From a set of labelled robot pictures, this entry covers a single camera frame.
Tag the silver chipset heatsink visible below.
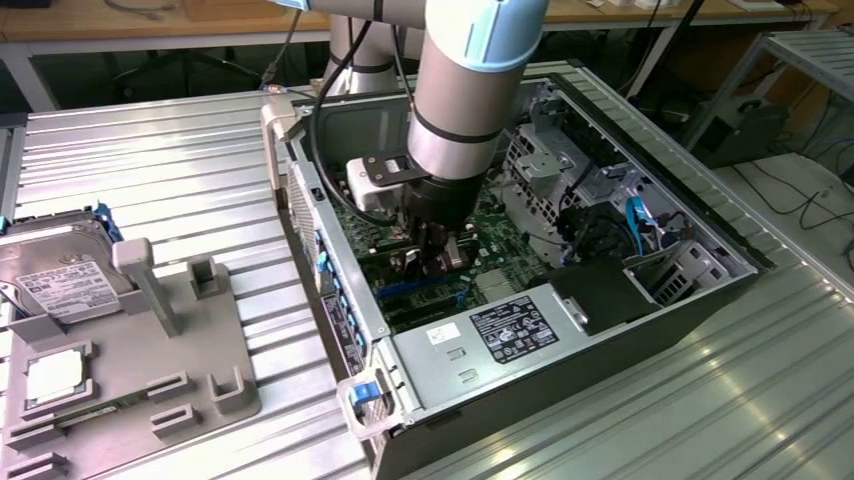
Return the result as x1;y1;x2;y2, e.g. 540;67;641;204
476;271;520;300

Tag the blue disk carrier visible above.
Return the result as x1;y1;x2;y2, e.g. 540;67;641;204
0;201;127;242

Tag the metal slat side table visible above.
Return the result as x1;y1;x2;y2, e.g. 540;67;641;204
685;26;854;152

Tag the CPU chip with silver lid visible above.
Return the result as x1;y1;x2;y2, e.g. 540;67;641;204
26;351;93;402

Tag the black plastic air shroud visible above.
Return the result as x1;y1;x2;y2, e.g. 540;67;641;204
525;258;664;337

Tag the blue SATA wire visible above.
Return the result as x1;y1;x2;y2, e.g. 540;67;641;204
622;194;654;257

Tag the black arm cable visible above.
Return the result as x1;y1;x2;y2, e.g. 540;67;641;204
311;18;403;227

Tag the grey power supply unit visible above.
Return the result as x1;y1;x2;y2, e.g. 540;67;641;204
391;286;669;412

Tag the green loose RAM stick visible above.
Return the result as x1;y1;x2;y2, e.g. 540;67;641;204
53;391;153;432

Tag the wooden desk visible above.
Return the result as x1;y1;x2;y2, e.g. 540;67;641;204
0;0;837;46

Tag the silver hard disk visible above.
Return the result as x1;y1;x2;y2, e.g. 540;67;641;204
0;218;137;322

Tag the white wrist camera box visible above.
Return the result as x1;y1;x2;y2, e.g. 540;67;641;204
345;153;430;215

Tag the grey USB cable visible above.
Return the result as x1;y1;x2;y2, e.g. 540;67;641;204
262;8;303;95

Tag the metal disk bay cage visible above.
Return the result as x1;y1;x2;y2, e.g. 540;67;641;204
502;121;630;252

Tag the open PC case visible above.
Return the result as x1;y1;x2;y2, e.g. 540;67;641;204
259;59;780;480

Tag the green motherboard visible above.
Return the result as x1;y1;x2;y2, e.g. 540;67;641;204
338;164;557;336

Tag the graphics card with metal bracket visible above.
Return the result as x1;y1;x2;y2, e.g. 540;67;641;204
363;238;484;284

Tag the grey parts rack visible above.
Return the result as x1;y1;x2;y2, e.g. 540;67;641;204
0;236;263;480

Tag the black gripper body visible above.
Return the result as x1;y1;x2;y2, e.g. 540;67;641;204
403;171;485;237

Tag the black box on floor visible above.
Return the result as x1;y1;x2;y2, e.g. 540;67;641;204
705;96;793;169

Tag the black floor cable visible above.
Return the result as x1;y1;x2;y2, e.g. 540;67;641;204
732;162;854;217

